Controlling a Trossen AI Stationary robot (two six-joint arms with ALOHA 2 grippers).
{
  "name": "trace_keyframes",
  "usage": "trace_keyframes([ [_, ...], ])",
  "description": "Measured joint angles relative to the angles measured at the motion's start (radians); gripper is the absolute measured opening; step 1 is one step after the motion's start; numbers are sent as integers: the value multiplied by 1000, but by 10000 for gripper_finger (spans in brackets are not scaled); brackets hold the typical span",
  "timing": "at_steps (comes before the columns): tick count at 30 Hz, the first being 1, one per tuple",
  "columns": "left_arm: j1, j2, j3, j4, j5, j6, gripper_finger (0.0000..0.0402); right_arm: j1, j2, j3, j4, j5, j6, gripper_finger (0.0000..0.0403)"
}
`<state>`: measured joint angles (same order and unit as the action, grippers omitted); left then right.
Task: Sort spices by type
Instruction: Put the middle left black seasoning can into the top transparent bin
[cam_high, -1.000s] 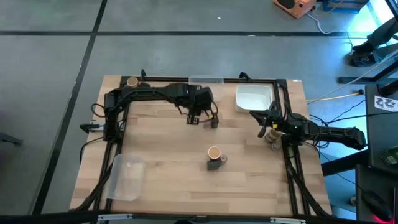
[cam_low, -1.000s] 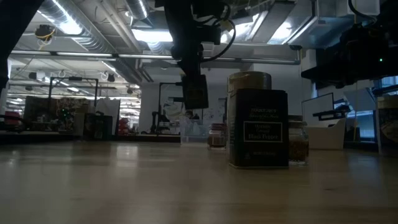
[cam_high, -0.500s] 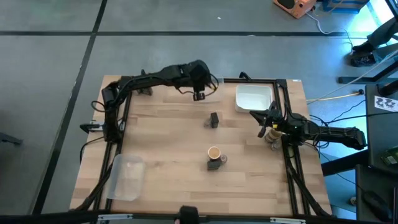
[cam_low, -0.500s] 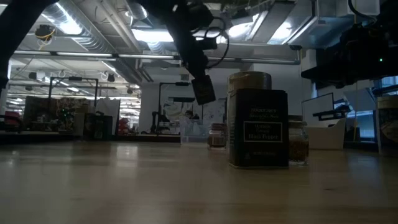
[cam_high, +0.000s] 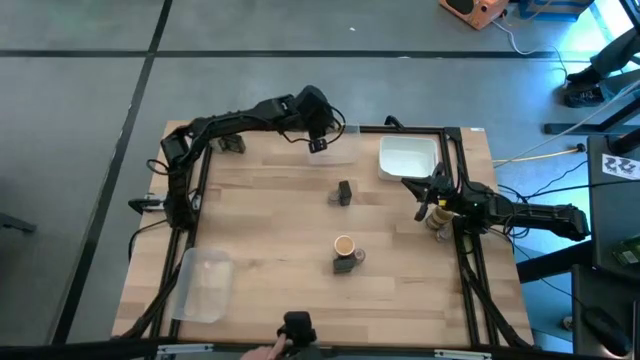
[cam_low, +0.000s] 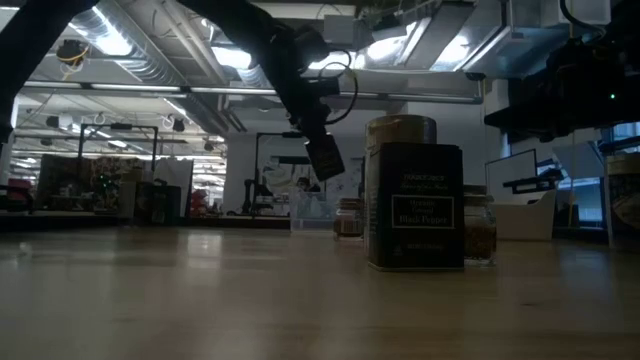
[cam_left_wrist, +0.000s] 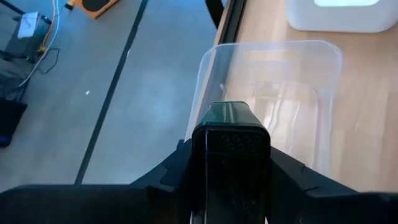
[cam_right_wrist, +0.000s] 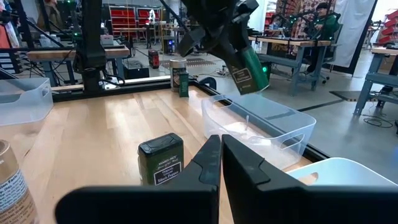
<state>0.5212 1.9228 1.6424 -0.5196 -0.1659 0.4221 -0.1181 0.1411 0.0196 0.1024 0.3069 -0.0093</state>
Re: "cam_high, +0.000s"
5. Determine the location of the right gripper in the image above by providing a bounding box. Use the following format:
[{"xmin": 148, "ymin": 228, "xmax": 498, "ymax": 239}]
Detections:
[{"xmin": 401, "ymin": 162, "xmax": 466, "ymax": 209}]

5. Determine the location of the paper cup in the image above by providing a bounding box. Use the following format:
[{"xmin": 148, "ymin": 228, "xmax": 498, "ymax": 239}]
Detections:
[
  {"xmin": 333, "ymin": 234, "xmax": 357, "ymax": 259},
  {"xmin": 425, "ymin": 205, "xmax": 455, "ymax": 231}
]

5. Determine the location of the white plastic bin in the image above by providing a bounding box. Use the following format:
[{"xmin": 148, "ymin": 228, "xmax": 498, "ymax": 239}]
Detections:
[{"xmin": 377, "ymin": 134, "xmax": 440, "ymax": 182}]

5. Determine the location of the black desk foot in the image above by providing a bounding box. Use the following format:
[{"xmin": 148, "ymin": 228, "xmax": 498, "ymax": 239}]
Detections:
[
  {"xmin": 514, "ymin": 239, "xmax": 594, "ymax": 284},
  {"xmin": 543, "ymin": 97, "xmax": 640, "ymax": 136}
]

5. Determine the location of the black boxy object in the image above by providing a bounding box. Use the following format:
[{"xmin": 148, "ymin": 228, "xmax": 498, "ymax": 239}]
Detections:
[{"xmin": 277, "ymin": 310, "xmax": 319, "ymax": 349}]

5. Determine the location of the orange box device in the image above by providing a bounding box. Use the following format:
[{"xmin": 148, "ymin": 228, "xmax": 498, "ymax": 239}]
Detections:
[{"xmin": 438, "ymin": 0, "xmax": 511, "ymax": 31}]

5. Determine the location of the person's shoe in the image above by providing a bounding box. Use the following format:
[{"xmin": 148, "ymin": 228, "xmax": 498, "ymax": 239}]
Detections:
[
  {"xmin": 565, "ymin": 67, "xmax": 604, "ymax": 86},
  {"xmin": 563, "ymin": 84, "xmax": 606, "ymax": 109}
]

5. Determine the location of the white printed sheet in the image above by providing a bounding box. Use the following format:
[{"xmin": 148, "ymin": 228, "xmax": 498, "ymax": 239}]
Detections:
[{"xmin": 601, "ymin": 153, "xmax": 640, "ymax": 181}]

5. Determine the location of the large clear plastic bin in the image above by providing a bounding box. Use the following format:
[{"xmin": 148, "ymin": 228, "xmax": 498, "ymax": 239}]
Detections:
[{"xmin": 171, "ymin": 247, "xmax": 235, "ymax": 324}]

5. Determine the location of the black low desk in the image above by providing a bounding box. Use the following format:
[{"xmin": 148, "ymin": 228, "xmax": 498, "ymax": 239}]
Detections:
[{"xmin": 572, "ymin": 264, "xmax": 640, "ymax": 359}]

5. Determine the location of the green circuit board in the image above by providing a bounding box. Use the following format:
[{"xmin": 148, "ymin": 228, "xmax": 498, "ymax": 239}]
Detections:
[{"xmin": 612, "ymin": 234, "xmax": 640, "ymax": 267}]

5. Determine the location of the blue box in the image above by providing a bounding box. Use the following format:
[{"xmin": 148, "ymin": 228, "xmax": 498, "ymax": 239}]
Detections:
[{"xmin": 517, "ymin": 0, "xmax": 596, "ymax": 24}]

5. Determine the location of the person's leg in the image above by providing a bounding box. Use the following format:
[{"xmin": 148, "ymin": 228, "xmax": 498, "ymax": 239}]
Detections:
[
  {"xmin": 589, "ymin": 27, "xmax": 640, "ymax": 76},
  {"xmin": 599, "ymin": 69, "xmax": 640, "ymax": 101}
]

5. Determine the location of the person's hand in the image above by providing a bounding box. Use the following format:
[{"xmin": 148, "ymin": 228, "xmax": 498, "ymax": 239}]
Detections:
[{"xmin": 239, "ymin": 333, "xmax": 294, "ymax": 360}]

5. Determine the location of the black computer mouse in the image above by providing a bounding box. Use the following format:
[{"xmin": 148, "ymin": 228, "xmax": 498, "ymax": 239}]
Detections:
[{"xmin": 582, "ymin": 305, "xmax": 634, "ymax": 357}]

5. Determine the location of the black floor object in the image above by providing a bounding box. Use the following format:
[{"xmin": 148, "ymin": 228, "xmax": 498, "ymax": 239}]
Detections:
[{"xmin": 0, "ymin": 212, "xmax": 37, "ymax": 235}]

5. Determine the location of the black rig crossbar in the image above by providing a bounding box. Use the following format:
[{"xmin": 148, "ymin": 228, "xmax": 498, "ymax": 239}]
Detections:
[{"xmin": 0, "ymin": 337, "xmax": 640, "ymax": 360}]

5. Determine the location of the black aluminium table frame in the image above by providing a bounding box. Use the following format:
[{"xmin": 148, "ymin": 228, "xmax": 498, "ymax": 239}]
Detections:
[{"xmin": 112, "ymin": 115, "xmax": 535, "ymax": 351}]

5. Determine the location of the yellow cable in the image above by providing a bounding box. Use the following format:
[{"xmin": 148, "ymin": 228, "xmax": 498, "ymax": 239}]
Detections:
[{"xmin": 492, "ymin": 143, "xmax": 587, "ymax": 166}]

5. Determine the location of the white floor cable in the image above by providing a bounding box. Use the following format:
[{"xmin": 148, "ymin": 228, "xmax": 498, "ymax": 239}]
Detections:
[{"xmin": 492, "ymin": 18, "xmax": 559, "ymax": 57}]

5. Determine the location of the black side bracket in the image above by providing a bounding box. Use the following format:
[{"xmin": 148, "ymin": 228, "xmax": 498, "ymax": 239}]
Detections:
[{"xmin": 127, "ymin": 193, "xmax": 170, "ymax": 215}]

